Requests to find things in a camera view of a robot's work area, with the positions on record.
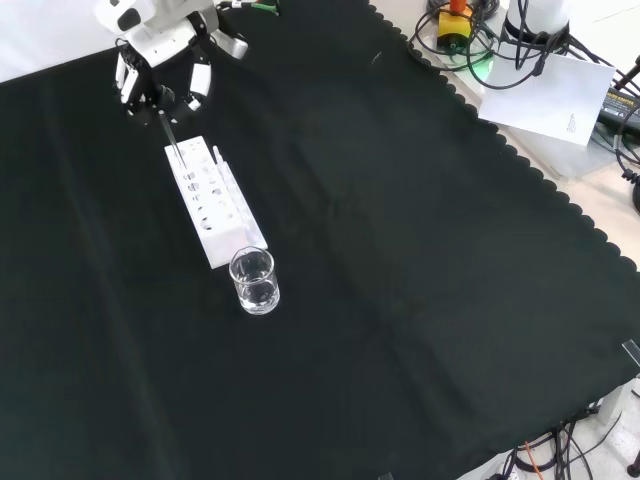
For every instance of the black bench cloth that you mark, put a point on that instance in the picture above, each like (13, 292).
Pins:
(400, 200)

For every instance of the white metal bracket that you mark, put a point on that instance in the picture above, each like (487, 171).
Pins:
(612, 407)

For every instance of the black tripod leg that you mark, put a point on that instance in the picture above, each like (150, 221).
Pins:
(627, 76)

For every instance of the white test tube rack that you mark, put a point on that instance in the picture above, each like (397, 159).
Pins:
(220, 245)

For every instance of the yellow stop button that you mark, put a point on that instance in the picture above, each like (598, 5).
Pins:
(454, 25)

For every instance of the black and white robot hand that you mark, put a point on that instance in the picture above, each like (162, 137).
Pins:
(160, 40)

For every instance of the pale white board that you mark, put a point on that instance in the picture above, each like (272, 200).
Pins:
(545, 95)

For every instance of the black power adapter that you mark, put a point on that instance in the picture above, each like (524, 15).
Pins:
(620, 107)

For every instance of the small clear glass beaker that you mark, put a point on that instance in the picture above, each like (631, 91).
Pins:
(255, 292)

